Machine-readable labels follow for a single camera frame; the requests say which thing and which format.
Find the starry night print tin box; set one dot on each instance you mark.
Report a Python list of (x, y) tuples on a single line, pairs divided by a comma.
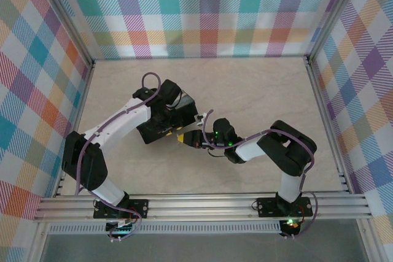
[(187, 111)]

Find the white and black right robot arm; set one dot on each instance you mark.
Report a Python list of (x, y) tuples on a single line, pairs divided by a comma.
[(288, 151)]

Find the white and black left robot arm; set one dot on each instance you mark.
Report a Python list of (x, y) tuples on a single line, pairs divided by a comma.
[(116, 124)]

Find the wide aluminium mounting rail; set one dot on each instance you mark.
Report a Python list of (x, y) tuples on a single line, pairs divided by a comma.
[(199, 208)]

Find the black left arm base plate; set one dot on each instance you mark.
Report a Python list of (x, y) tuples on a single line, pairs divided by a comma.
[(138, 208)]

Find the aluminium table side rail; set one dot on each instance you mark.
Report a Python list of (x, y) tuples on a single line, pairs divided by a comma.
[(82, 102), (322, 102)]

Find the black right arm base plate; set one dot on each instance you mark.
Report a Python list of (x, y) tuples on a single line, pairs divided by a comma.
[(267, 206)]

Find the aluminium frame post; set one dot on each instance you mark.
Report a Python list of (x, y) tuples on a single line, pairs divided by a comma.
[(61, 13), (334, 13)]

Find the aluminium frame leg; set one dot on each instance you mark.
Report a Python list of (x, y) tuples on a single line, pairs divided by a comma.
[(38, 243), (368, 243)]

